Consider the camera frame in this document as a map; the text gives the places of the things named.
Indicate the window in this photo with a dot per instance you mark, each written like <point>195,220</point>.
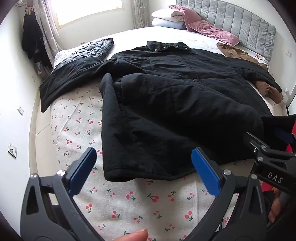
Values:
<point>90,11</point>

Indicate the light grey bed cover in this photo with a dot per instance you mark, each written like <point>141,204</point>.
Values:
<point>134,37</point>

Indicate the brown garment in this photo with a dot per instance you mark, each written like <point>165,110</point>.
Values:
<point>233,52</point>

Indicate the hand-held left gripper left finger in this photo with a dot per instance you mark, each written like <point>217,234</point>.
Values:
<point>83,171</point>

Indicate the patterned grey curtain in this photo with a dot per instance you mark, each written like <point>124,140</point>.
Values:
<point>140,14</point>
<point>46,30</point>

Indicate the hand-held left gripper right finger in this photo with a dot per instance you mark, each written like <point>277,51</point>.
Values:
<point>205,171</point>

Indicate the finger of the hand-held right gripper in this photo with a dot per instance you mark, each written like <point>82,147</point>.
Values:
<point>284,137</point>
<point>260,144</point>

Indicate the yellow wall hook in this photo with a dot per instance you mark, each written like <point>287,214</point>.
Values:
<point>29,7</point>

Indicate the person's left hand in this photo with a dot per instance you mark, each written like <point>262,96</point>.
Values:
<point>134,236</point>

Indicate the black coat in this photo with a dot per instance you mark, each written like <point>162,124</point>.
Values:
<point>173,104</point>

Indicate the small red white packet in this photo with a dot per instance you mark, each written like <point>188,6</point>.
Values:
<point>259,57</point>

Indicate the hanging black clothes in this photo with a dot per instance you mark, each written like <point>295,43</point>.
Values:
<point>32,39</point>

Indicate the pink velvet pillow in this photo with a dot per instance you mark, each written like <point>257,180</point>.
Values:
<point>212,32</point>
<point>182,14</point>

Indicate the folded white blanket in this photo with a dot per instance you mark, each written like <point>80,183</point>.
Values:
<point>165,15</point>

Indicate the grey padded headboard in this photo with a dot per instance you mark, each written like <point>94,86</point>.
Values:
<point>242,20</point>

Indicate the person's right hand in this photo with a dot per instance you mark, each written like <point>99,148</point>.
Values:
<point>274,208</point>

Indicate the black quilted puffer jacket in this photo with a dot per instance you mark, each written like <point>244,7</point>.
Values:
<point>92,51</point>

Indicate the folded light blue blanket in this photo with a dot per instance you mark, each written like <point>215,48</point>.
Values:
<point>165,24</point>

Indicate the cherry print bedsheet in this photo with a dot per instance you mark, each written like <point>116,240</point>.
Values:
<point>129,204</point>

